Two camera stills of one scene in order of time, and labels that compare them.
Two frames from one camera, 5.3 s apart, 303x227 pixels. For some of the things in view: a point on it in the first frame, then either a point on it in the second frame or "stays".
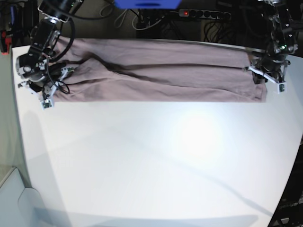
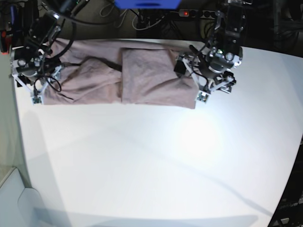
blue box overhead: (148, 4) stays
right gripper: (264, 67) to (212, 66)
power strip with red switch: (213, 14) stays
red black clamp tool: (5, 41) stays
